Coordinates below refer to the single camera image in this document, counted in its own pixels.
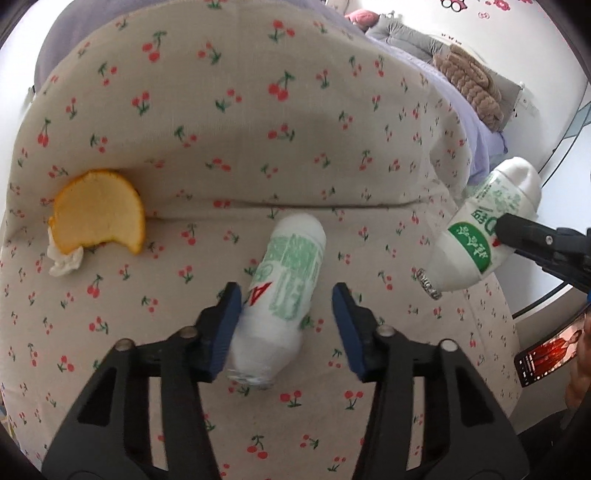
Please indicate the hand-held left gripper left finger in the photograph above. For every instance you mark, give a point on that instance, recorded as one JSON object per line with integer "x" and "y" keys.
{"x": 229, "y": 318}

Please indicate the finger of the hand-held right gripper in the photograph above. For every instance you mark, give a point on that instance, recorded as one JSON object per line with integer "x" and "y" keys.
{"x": 545, "y": 242}

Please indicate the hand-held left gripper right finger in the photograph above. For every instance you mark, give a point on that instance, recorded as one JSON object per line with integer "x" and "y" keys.
{"x": 344, "y": 318}

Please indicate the white bottle with green label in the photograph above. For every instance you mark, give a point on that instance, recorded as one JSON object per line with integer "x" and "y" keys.
{"x": 480, "y": 212}
{"x": 286, "y": 258}

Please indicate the black smartphone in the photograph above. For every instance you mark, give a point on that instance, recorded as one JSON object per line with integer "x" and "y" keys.
{"x": 545, "y": 355}

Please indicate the purple blanket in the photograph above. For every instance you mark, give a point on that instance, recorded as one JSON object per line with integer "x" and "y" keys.
{"x": 480, "y": 138}

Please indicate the orange peel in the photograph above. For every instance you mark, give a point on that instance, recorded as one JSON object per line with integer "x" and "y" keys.
{"x": 97, "y": 207}

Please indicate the white crumpled tissue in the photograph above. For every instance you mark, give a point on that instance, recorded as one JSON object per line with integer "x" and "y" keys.
{"x": 64, "y": 265}

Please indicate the brown plush blanket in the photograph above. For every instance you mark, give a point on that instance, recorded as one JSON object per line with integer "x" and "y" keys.
{"x": 471, "y": 83}

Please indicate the cherry print armchair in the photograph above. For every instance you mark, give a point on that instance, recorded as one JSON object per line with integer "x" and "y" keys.
{"x": 231, "y": 138}

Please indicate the grey pillow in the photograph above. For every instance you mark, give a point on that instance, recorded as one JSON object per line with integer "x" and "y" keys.
{"x": 401, "y": 34}

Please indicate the pink plush toy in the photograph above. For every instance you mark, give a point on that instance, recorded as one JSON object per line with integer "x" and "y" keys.
{"x": 362, "y": 16}

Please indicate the grey bed frame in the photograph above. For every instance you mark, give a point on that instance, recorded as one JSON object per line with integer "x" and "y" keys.
{"x": 512, "y": 101}

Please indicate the pink cartoon cat wall sticker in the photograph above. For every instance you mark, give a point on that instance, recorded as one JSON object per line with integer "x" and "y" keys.
{"x": 450, "y": 3}

